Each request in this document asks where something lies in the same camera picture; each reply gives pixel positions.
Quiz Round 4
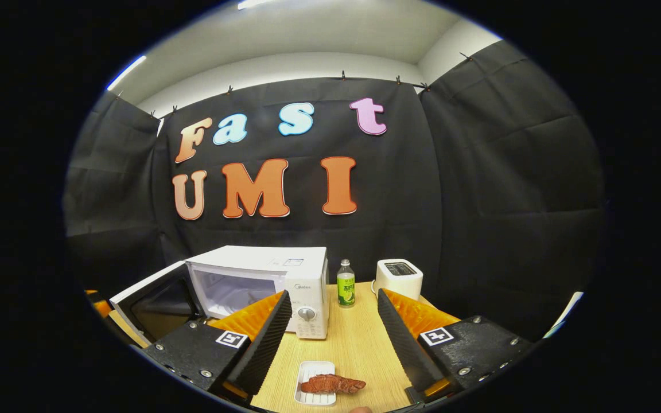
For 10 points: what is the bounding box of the white rectangular tray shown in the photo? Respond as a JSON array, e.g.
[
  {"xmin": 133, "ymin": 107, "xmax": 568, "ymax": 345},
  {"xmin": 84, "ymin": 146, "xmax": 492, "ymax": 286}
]
[{"xmin": 294, "ymin": 361, "xmax": 336, "ymax": 407}]

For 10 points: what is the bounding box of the white toaster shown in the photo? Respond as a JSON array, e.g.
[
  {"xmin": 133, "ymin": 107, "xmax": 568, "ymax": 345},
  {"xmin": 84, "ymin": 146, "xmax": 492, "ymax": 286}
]
[{"xmin": 372, "ymin": 259, "xmax": 424, "ymax": 301}]

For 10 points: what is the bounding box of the white microwave oven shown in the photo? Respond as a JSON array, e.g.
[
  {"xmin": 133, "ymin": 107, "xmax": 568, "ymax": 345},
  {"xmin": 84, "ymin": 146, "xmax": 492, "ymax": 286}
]
[{"xmin": 110, "ymin": 246, "xmax": 330, "ymax": 348}]

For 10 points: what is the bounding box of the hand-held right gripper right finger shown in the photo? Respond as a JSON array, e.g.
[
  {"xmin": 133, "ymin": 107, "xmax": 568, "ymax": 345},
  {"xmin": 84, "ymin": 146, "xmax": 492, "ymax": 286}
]
[{"xmin": 378, "ymin": 289, "xmax": 533, "ymax": 402}]

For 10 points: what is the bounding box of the green label drink bottle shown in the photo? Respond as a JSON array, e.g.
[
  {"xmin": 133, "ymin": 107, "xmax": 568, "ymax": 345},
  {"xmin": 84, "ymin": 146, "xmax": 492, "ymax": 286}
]
[{"xmin": 337, "ymin": 259, "xmax": 356, "ymax": 309}]

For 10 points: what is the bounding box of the white flat panel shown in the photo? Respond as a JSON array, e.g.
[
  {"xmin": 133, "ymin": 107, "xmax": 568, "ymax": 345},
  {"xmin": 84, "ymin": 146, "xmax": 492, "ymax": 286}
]
[{"xmin": 543, "ymin": 291, "xmax": 584, "ymax": 339}]

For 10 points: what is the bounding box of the brown roasted meat piece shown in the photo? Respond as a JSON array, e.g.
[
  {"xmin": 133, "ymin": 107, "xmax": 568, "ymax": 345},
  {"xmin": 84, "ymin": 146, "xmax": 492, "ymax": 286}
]
[{"xmin": 300, "ymin": 373, "xmax": 367, "ymax": 395}]

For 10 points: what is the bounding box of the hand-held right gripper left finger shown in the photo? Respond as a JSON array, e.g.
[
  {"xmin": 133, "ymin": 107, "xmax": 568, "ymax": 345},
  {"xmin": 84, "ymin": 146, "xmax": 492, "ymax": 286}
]
[{"xmin": 143, "ymin": 290, "xmax": 293, "ymax": 399}]

